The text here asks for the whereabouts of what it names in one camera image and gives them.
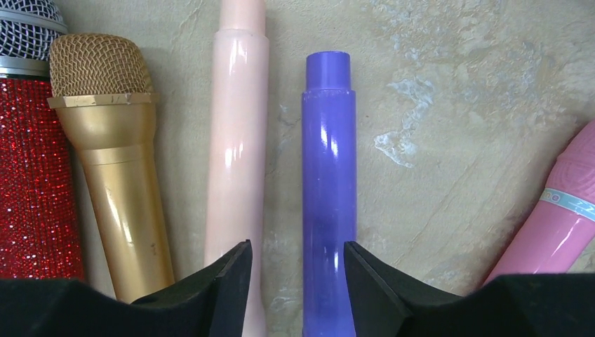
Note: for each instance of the cream peach plastic microphone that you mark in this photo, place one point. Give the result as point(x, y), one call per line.
point(238, 131)

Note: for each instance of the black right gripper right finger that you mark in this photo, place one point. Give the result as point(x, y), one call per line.
point(388, 302)

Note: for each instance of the violet plastic microphone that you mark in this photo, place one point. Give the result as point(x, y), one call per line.
point(328, 192)

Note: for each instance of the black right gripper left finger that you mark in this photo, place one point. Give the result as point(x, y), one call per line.
point(210, 302)

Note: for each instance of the gold metallic microphone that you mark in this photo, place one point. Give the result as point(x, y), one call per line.
point(104, 98)

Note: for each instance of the pink glitter microphone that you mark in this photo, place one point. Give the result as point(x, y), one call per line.
point(562, 223)

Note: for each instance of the red glitter microphone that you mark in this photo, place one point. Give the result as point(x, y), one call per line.
point(39, 226)

